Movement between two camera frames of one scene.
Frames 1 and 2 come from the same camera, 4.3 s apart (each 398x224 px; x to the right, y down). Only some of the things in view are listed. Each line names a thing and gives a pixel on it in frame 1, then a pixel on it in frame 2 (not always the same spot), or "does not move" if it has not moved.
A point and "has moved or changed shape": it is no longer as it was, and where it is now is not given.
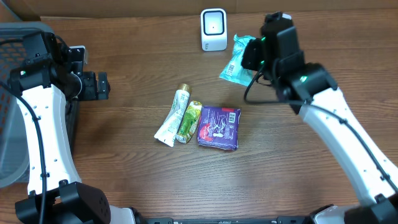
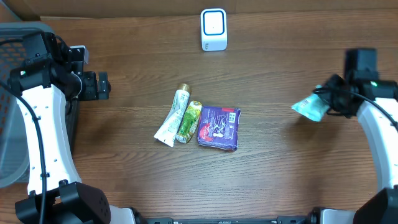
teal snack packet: (232, 70) has moved or changed shape
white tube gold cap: (166, 134) does not move
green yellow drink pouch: (189, 122) does not move
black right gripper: (250, 61) to (349, 113)
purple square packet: (219, 127) does not move
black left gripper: (93, 93) does not move
